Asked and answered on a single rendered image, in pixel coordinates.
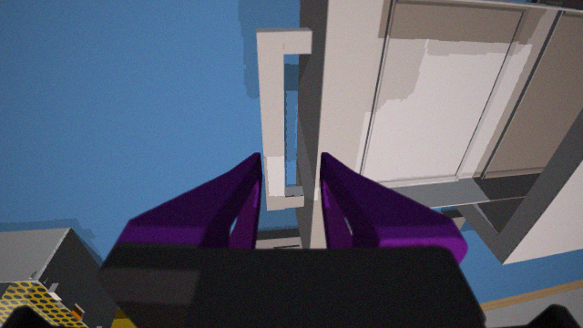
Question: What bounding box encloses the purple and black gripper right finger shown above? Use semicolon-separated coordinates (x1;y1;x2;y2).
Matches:
320;152;468;265

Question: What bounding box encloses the blue bench mat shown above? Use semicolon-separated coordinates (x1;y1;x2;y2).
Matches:
0;0;583;303

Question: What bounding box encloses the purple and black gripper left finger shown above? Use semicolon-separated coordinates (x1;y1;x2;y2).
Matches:
113;152;262;249

